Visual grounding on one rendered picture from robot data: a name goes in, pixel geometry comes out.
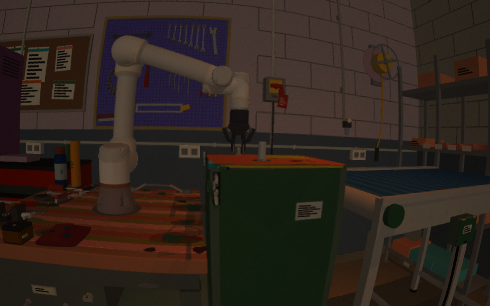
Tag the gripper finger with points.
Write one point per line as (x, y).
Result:
(229, 137)
(248, 137)

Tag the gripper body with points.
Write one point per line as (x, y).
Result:
(239, 120)

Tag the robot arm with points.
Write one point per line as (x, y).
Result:
(126, 114)

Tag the white black cabinet catch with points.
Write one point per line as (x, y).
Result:
(216, 188)

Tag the green drive cabinet orange top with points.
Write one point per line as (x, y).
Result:
(268, 237)

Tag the grey roller conveyor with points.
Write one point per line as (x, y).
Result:
(413, 206)

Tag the dark bench vise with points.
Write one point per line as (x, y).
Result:
(13, 212)

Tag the green conveyor control box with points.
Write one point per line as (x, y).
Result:
(461, 229)

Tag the white bench label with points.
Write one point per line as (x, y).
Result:
(44, 290)

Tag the small grey stud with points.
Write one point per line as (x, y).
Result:
(237, 150)

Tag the red lockout tag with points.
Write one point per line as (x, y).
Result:
(283, 100)

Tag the white yellow spirit level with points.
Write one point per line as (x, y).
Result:
(160, 108)

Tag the blue pegboard tool board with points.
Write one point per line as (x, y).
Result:
(164, 95)

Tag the grey adjustable wrench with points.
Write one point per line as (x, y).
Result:
(214, 40)

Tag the white cabinet label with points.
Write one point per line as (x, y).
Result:
(308, 210)

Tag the red hammer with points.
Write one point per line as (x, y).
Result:
(146, 76)

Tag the yellow tube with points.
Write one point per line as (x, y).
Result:
(75, 162)

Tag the green round roller cap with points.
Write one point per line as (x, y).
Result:
(394, 215)

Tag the blue white spray bottle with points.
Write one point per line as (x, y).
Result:
(60, 168)

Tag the brown cork notice board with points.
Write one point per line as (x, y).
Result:
(50, 72)

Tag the orange floor box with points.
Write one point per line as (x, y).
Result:
(406, 247)

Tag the flat orange box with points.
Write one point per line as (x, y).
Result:
(432, 79)

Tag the dark red flat mat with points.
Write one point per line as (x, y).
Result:
(63, 234)

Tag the grey metal shelf unit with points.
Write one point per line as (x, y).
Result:
(440, 92)

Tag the red black toolbox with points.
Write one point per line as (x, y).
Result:
(30, 174)

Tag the purple cabinet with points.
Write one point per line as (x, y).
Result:
(9, 103)

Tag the teal box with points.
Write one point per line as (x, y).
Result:
(436, 262)

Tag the large orange box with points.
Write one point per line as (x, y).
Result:
(471, 68)

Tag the brown black small box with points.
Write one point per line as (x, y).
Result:
(17, 232)

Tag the grey upright post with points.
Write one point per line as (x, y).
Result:
(262, 150)

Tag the white wall socket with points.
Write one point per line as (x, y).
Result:
(34, 148)
(358, 154)
(189, 151)

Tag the grey yellow switch box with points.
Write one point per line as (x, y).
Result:
(272, 88)

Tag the grey wall conduit black fitting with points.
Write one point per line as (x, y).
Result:
(342, 57)

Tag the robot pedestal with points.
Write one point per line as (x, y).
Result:
(116, 201)

